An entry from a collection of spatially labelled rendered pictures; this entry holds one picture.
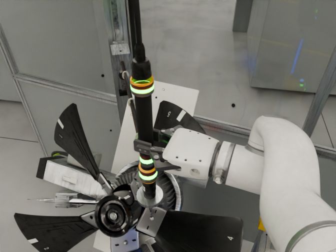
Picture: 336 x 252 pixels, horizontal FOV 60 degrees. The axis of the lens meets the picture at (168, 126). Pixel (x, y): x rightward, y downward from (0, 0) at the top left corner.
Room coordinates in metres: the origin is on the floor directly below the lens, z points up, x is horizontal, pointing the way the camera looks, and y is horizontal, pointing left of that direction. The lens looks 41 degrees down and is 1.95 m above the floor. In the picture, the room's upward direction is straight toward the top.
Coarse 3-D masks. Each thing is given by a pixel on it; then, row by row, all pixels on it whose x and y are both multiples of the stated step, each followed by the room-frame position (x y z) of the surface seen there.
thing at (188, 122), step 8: (160, 104) 0.72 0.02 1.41; (168, 104) 0.69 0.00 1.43; (160, 112) 0.70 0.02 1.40; (176, 112) 0.65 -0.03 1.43; (160, 120) 0.67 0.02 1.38; (168, 120) 0.65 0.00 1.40; (176, 120) 0.63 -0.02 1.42; (184, 120) 0.61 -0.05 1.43; (192, 120) 0.60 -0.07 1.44; (160, 128) 0.65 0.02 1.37; (168, 128) 0.62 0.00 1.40; (192, 128) 0.58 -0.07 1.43; (200, 128) 0.57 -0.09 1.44; (160, 144) 0.59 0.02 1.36; (160, 160) 0.54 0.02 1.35
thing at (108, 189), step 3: (99, 174) 0.56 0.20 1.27; (99, 177) 0.57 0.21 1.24; (102, 177) 0.55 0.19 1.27; (99, 180) 0.58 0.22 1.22; (102, 180) 0.55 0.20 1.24; (105, 180) 0.54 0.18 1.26; (99, 183) 0.58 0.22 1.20; (102, 183) 0.56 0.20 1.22; (105, 183) 0.54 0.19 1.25; (105, 186) 0.55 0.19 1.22; (108, 186) 0.53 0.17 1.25; (105, 189) 0.56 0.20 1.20; (108, 189) 0.54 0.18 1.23; (111, 189) 0.52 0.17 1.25; (108, 192) 0.54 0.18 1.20
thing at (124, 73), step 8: (128, 0) 0.54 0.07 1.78; (136, 0) 0.46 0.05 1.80; (128, 8) 0.54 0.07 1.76; (136, 8) 0.46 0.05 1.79; (136, 16) 0.46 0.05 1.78; (136, 24) 0.46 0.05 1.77; (136, 32) 0.46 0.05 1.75; (136, 40) 0.46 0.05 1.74; (128, 88) 0.81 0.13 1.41; (128, 104) 0.75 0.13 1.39; (136, 128) 0.61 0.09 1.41; (136, 136) 0.59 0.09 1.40
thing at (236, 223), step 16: (160, 224) 0.44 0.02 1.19; (176, 224) 0.44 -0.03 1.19; (192, 224) 0.44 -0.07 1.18; (208, 224) 0.44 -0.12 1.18; (224, 224) 0.44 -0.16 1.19; (240, 224) 0.44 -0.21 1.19; (160, 240) 0.40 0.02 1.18; (176, 240) 0.40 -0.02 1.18; (192, 240) 0.40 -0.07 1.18; (208, 240) 0.40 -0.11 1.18; (224, 240) 0.40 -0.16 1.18; (240, 240) 0.40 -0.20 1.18
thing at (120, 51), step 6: (114, 42) 1.10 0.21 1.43; (120, 42) 1.11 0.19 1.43; (114, 48) 1.06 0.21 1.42; (120, 48) 1.06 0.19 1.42; (126, 48) 1.06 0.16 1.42; (114, 54) 1.01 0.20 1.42; (120, 54) 1.02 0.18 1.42; (126, 54) 1.02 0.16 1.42; (114, 60) 1.01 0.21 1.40; (120, 60) 1.02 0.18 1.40; (126, 60) 1.02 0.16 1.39; (114, 66) 1.01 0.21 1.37; (120, 66) 1.02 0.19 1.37; (126, 66) 1.02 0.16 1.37
